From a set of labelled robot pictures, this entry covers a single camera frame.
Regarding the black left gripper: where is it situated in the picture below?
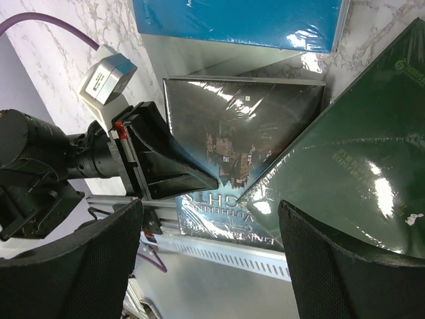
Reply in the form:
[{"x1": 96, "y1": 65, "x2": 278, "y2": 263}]
[{"x1": 111, "y1": 102, "x2": 218, "y2": 199}]

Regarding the bright blue book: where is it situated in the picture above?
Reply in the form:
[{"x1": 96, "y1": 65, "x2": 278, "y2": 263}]
[{"x1": 132, "y1": 0, "x2": 350, "y2": 53}]

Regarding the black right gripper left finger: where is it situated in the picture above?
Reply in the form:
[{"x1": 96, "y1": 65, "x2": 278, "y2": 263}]
[{"x1": 1, "y1": 206, "x2": 142, "y2": 318}]

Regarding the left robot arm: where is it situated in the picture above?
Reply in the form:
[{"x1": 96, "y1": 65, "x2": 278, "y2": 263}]
[{"x1": 1, "y1": 102, "x2": 218, "y2": 241}]

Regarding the dark blue Wuthering Heights book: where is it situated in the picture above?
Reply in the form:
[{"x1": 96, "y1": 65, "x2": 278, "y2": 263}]
[{"x1": 163, "y1": 76, "x2": 325, "y2": 251}]

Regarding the white perforated cable duct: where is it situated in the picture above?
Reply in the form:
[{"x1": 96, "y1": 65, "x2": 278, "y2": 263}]
[{"x1": 141, "y1": 233, "x2": 291, "y2": 282}]

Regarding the dark green book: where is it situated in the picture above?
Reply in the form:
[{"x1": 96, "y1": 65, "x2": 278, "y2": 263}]
[{"x1": 239, "y1": 19, "x2": 424, "y2": 258}]

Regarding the clear plastic file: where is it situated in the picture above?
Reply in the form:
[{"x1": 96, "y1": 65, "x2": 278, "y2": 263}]
[{"x1": 141, "y1": 34, "x2": 301, "y2": 88}]

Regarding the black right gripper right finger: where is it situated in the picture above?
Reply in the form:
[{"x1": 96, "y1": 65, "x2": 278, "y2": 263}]
[{"x1": 278, "y1": 200, "x2": 424, "y2": 318}]

